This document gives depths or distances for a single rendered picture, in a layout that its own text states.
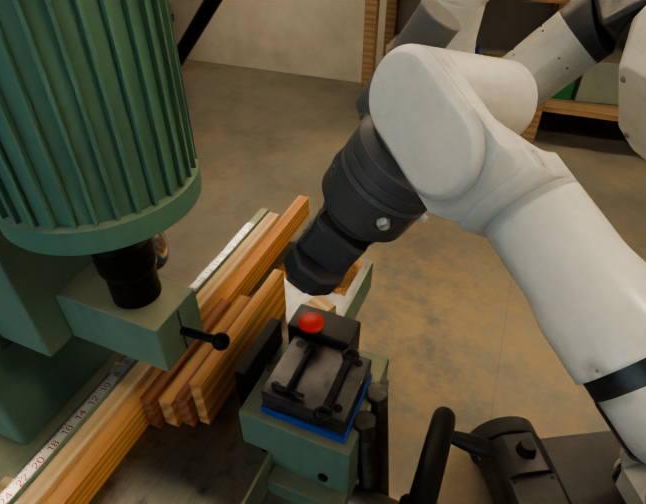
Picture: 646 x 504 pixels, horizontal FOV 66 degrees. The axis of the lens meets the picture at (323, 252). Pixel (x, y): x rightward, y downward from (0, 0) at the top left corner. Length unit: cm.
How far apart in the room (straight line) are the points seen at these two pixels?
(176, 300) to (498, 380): 148
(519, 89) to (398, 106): 10
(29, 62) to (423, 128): 24
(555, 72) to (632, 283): 51
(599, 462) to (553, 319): 131
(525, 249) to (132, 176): 28
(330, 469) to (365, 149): 36
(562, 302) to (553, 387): 163
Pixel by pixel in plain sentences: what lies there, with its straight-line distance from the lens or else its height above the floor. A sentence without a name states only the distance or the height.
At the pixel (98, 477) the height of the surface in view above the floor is 92.
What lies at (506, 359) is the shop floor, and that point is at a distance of 196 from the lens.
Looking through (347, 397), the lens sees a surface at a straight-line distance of 55.
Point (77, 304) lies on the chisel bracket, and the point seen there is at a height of 107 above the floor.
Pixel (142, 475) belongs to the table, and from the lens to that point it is 65.
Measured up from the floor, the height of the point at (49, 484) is 95.
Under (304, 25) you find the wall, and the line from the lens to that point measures 406.
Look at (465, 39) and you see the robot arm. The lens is 78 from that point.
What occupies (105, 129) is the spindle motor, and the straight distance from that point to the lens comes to 39.
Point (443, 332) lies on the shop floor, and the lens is 198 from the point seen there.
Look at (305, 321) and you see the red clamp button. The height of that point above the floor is 102.
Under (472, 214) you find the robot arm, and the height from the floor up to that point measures 127.
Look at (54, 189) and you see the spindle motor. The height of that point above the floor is 126.
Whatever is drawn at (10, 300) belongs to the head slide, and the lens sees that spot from 61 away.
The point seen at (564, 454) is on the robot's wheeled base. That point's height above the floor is 17.
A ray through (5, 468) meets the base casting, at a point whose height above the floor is 80.
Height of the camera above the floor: 145
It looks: 40 degrees down
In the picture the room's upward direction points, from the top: straight up
